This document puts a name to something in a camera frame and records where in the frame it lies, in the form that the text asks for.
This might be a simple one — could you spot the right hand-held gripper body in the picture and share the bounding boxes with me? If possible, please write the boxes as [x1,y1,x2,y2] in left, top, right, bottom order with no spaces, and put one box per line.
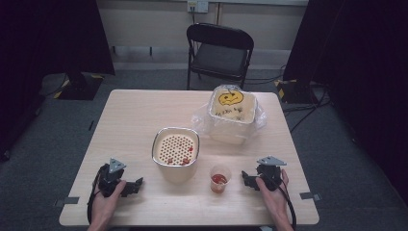
[255,155,288,193]

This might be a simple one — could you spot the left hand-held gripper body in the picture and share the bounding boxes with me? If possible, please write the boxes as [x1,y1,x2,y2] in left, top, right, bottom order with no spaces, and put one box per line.
[95,158,128,198]

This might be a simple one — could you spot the person's left hand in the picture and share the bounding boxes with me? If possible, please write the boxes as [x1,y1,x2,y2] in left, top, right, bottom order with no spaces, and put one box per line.
[89,179,128,225]

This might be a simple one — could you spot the person's right hand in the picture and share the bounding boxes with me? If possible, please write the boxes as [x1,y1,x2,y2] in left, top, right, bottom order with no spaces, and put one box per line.
[255,168,291,225]

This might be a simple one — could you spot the clear cup with red liquid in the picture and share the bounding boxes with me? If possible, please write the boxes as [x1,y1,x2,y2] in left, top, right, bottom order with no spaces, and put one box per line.
[209,164,233,194]

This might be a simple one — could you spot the grey tape strip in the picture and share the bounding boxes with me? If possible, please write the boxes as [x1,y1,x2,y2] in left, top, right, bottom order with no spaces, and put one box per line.
[53,196,81,208]
[299,191,322,202]

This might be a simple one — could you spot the cream bin with pumpkin face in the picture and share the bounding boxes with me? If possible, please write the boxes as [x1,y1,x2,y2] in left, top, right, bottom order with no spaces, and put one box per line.
[207,85,260,146]

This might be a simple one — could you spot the cream bin with strainer top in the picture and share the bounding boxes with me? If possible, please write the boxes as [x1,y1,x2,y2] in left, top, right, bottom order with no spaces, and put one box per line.
[151,126,201,185]

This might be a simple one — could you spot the red food scraps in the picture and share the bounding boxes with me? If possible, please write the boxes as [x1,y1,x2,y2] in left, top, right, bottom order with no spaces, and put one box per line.
[166,145,195,167]

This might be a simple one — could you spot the clear plastic bin liner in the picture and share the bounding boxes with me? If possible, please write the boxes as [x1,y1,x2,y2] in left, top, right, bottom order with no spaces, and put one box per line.
[191,84,268,139]

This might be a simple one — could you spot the black stand base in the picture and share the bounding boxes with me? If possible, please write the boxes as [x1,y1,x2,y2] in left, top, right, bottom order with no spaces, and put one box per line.
[57,71,104,101]
[274,78,319,105]

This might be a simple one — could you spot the black folding chair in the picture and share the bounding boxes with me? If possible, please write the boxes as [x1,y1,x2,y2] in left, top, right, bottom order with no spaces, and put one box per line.
[186,22,255,90]

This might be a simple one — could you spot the black curtain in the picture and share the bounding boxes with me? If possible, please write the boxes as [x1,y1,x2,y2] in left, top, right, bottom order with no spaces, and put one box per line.
[0,0,116,162]
[282,0,408,206]

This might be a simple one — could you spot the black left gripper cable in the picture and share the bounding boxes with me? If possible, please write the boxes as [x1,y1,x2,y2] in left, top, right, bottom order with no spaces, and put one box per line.
[86,165,109,225]

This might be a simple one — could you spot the black floor cable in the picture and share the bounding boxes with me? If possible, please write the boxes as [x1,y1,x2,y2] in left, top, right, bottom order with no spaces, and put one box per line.
[282,86,333,133]

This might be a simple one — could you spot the white wall outlet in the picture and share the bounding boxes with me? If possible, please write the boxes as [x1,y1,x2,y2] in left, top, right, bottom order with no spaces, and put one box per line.
[187,0,210,14]

